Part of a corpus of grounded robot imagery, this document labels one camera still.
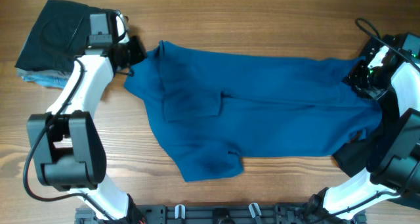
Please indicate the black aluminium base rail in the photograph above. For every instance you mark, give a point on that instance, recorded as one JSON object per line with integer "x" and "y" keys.
{"x": 216, "y": 214}

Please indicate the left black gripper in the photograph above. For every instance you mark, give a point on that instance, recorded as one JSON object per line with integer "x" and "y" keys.
{"x": 140, "y": 55}

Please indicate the folded dark green garment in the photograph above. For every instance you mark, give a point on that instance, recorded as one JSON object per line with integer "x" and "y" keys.
{"x": 58, "y": 37}

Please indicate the black polo shirt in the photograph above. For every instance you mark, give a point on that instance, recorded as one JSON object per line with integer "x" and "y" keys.
{"x": 353, "y": 156}

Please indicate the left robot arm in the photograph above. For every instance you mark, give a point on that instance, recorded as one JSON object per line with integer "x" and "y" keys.
{"x": 66, "y": 157}

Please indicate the folded light blue garment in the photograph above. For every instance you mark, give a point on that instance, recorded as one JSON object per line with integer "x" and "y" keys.
{"x": 45, "y": 78}

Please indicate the blue polo shirt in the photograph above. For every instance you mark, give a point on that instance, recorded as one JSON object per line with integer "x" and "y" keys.
{"x": 209, "y": 110}

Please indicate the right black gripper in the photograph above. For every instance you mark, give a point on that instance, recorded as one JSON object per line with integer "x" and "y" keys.
{"x": 352, "y": 79}

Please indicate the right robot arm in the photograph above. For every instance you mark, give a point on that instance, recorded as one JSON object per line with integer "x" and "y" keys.
{"x": 384, "y": 165}

